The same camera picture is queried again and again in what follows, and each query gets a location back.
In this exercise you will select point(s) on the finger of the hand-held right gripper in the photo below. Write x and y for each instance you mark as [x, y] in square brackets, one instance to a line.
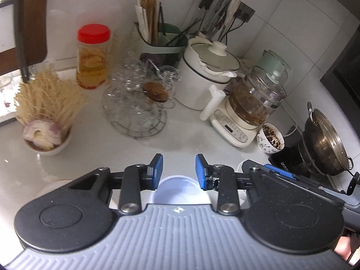
[281, 171]

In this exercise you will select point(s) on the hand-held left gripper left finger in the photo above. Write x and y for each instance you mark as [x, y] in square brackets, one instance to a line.
[157, 171]

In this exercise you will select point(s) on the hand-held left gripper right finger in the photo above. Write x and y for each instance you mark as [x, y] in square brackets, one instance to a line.
[201, 173]

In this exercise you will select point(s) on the person's right hand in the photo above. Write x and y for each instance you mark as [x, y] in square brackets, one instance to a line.
[343, 247]

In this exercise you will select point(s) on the black portable stove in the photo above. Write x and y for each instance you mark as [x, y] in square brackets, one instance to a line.
[289, 157]

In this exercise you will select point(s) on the white patterned tea bowl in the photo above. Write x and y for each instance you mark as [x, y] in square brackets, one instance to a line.
[271, 139]

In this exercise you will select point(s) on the steel wok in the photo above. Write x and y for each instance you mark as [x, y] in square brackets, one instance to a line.
[323, 140]

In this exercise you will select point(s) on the glass electric kettle on base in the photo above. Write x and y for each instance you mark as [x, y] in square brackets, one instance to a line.
[230, 126]

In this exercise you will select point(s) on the brown round lid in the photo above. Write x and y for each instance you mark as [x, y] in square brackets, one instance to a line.
[155, 91]

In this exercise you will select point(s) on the white electric pot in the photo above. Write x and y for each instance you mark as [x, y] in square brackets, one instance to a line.
[191, 87]

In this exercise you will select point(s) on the white ceramic bowl with onion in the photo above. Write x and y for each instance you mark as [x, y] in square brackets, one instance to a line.
[60, 146]

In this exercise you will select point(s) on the cluster of glass cups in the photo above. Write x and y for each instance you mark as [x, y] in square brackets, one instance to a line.
[126, 76]

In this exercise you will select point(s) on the white pot lid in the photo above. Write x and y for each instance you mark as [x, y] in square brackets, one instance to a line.
[216, 57]

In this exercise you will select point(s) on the purple onion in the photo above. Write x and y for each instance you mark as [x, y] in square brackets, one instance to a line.
[42, 135]

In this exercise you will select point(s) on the black appliance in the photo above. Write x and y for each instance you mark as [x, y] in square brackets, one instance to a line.
[346, 67]

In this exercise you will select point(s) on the green chopstick holder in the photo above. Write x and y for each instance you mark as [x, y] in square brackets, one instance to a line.
[168, 49]

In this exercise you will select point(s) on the red-lidded plastic jar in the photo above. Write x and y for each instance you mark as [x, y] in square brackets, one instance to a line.
[92, 62]

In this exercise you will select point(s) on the white tray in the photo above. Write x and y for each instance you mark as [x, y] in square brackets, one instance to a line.
[7, 118]

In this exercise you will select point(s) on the clear glass tumbler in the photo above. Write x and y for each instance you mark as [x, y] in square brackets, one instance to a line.
[9, 102]
[5, 85]

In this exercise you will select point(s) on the row of hanging kitchen utensils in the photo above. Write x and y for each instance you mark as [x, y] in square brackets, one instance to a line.
[219, 8]

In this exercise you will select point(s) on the dark wooden cutting board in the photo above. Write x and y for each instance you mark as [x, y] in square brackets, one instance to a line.
[36, 19]

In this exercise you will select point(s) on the black wall power strip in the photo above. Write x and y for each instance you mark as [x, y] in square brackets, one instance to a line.
[246, 11]

